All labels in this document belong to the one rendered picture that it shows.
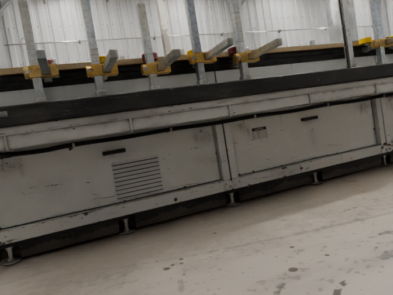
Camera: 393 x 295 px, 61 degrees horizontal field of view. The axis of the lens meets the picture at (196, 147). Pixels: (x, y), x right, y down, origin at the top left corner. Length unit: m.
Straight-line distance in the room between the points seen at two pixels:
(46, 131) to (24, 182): 0.34
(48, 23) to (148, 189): 7.72
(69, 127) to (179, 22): 8.40
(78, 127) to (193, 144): 0.67
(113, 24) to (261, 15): 4.48
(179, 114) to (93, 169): 0.53
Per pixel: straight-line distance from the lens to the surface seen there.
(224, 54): 2.01
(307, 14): 12.10
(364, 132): 2.67
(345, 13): 2.34
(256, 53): 1.78
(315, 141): 2.37
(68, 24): 9.25
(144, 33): 1.68
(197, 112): 1.70
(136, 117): 1.61
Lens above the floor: 0.48
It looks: 3 degrees down
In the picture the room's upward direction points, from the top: 9 degrees counter-clockwise
